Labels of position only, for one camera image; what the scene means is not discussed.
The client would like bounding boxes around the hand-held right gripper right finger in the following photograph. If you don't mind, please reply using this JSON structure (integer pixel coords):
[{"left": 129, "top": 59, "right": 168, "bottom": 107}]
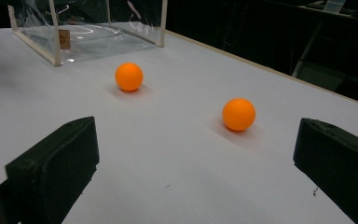
[{"left": 293, "top": 117, "right": 358, "bottom": 224}]

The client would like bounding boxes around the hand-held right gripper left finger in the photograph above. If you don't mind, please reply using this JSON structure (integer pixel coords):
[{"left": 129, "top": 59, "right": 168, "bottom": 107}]
[{"left": 5, "top": 116, "right": 101, "bottom": 224}]

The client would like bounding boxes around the orange ping-pong ball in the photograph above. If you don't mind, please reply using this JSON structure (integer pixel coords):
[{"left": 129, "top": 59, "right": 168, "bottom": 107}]
[
  {"left": 115, "top": 62, "right": 145, "bottom": 92},
  {"left": 221, "top": 97, "right": 257, "bottom": 132}
]

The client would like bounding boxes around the clear plastic basket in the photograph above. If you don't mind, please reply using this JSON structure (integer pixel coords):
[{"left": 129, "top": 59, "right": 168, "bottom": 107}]
[{"left": 7, "top": 0, "right": 169, "bottom": 67}]

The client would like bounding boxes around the black folding chair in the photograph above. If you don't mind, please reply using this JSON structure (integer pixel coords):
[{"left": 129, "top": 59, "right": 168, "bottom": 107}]
[{"left": 292, "top": 21, "right": 358, "bottom": 94}]

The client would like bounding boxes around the white table sheet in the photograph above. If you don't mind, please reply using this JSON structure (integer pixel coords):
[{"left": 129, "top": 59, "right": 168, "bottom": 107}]
[{"left": 0, "top": 27, "right": 358, "bottom": 224}]

